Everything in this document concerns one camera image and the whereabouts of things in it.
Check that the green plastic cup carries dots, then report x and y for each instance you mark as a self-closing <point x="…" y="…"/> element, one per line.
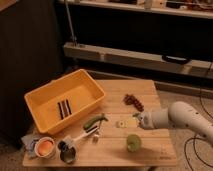
<point x="133" y="143"/>

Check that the white dish brush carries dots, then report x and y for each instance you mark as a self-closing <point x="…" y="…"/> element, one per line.
<point x="68" y="142"/>

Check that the white bowl orange inside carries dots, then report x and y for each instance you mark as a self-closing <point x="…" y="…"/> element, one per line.
<point x="45" y="147"/>

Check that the green pepper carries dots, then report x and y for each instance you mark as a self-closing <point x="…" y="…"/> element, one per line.
<point x="93" y="120"/>

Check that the dark strips in bin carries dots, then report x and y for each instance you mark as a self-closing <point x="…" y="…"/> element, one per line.
<point x="64" y="108"/>

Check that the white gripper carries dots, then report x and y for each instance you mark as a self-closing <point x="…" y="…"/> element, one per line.
<point x="145" y="122"/>

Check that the grey cloth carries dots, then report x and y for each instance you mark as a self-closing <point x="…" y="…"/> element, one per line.
<point x="29" y="142"/>

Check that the long white shelf beam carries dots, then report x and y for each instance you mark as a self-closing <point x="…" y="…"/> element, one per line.
<point x="134" y="59"/>

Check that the yellow plastic bin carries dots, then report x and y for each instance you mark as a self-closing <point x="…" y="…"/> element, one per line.
<point x="79" y="88"/>

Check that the small metal cup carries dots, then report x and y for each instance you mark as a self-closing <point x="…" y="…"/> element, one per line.
<point x="68" y="156"/>

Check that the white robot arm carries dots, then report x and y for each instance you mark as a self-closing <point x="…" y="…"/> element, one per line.
<point x="178" y="115"/>

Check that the metal pole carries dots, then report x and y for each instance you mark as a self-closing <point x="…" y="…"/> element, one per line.
<point x="74" y="41"/>

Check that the red grapes bunch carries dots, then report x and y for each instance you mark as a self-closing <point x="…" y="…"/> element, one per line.
<point x="132" y="100"/>

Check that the black handle object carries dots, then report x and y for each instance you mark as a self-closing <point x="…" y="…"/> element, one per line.
<point x="176" y="61"/>

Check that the wooden table board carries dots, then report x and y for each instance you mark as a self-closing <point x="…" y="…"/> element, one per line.
<point x="111" y="149"/>

